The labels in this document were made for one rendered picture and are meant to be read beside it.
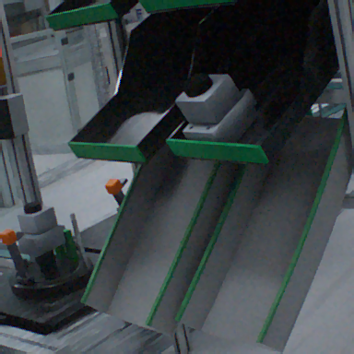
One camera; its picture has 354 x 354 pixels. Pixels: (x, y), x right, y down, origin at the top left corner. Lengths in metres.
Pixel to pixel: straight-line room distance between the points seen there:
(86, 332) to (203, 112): 0.37
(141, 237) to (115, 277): 0.06
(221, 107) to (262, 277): 0.20
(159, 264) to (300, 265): 0.22
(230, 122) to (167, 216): 0.22
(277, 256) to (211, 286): 0.08
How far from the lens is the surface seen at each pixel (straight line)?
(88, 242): 1.34
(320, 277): 1.30
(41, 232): 1.16
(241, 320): 0.87
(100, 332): 1.05
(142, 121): 0.93
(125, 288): 0.99
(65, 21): 0.90
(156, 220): 1.00
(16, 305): 1.14
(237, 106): 0.81
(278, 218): 0.89
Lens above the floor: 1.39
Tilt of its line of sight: 15 degrees down
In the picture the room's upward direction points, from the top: 11 degrees counter-clockwise
